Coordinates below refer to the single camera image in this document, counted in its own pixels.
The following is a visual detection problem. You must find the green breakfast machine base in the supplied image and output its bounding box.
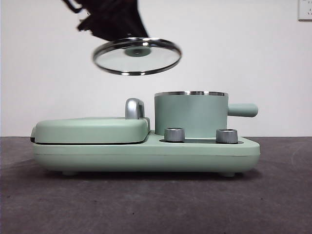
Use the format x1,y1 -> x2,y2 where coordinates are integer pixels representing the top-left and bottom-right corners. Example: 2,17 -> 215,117
33,130 -> 261,176

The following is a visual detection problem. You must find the white wall socket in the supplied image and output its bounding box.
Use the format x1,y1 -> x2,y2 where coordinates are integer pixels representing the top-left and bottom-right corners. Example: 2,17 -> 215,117
297,0 -> 312,22

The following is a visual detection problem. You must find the green griddle cover chrome handle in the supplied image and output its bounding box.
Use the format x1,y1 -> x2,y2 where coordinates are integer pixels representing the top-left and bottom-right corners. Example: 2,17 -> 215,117
30,97 -> 151,144

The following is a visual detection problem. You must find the silver control knob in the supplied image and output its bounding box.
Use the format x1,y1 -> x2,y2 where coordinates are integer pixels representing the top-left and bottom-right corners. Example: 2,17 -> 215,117
215,128 -> 237,144
164,127 -> 185,142

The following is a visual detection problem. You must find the glass pot lid green knob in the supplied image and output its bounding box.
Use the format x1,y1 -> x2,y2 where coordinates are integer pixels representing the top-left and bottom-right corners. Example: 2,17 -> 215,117
92,37 -> 183,76

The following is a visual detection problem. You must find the green steamer pot with handle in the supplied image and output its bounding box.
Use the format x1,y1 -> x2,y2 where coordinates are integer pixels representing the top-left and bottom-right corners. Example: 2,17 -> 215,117
154,90 -> 259,137

